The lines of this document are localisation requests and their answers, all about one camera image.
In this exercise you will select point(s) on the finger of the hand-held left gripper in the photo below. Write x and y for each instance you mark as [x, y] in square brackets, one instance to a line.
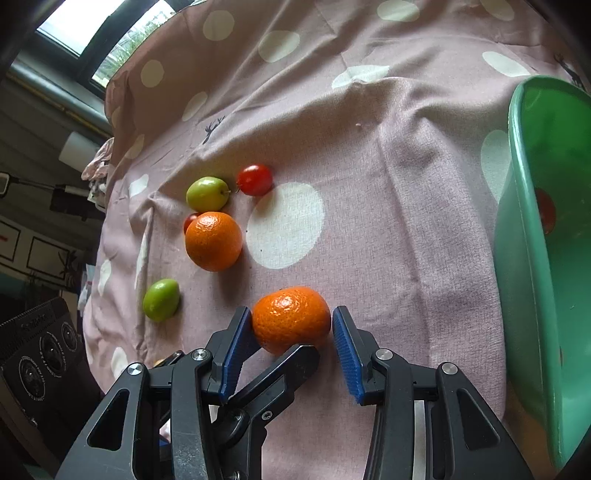
[281, 383]

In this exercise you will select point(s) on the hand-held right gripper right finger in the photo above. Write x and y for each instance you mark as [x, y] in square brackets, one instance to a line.
[347, 355]

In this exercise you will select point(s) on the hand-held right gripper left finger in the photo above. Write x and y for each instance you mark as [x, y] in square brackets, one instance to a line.
[234, 355]

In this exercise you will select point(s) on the small orange mandarin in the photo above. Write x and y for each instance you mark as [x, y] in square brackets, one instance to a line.
[288, 318]

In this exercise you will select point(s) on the green jujube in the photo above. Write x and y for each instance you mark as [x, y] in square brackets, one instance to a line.
[207, 194]
[159, 300]

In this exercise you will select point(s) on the large orange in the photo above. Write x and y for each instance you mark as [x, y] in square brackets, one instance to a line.
[213, 242]

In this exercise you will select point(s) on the green plastic bowl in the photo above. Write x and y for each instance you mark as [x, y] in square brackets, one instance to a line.
[521, 277]

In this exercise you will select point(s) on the pink polka-dot blanket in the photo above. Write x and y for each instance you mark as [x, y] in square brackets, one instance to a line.
[369, 230]

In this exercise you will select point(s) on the black device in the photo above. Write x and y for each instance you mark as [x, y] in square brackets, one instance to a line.
[69, 199]

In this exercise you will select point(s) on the floral cloth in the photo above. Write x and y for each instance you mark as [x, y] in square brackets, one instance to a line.
[98, 161]

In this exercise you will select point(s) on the white cylinder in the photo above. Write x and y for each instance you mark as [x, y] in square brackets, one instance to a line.
[78, 150]

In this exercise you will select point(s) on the dark red cherry tomato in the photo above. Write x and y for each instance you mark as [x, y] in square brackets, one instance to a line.
[547, 212]

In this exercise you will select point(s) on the grey pipe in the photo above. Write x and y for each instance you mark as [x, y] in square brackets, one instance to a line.
[55, 92]

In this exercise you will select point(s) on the window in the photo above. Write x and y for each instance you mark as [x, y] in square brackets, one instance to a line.
[60, 27]

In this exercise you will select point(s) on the black-framed wall picture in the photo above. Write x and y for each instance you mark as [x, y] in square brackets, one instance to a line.
[46, 256]
[8, 240]

